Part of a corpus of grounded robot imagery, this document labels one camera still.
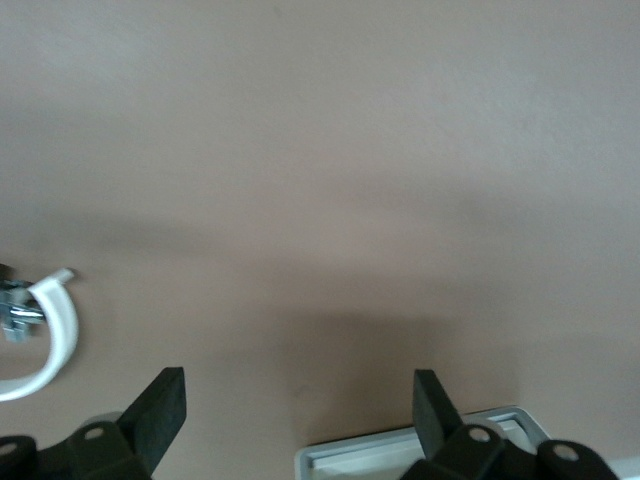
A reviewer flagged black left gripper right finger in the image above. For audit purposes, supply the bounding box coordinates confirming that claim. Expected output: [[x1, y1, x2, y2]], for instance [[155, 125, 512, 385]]
[[399, 368, 541, 480]]

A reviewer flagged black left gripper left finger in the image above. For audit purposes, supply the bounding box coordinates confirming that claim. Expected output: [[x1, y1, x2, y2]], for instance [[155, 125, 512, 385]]
[[37, 366, 187, 480]]

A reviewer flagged grey plastic tray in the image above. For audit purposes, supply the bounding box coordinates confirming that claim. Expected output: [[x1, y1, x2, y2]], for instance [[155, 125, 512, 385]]
[[293, 403, 554, 480]]

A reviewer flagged white curved plastic clamp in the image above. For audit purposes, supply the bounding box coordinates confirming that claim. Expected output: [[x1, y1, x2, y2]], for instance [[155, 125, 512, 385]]
[[0, 268, 80, 403]]

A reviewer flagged brown table mat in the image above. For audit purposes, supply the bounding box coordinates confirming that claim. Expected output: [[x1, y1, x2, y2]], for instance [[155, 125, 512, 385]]
[[0, 0, 640, 480]]

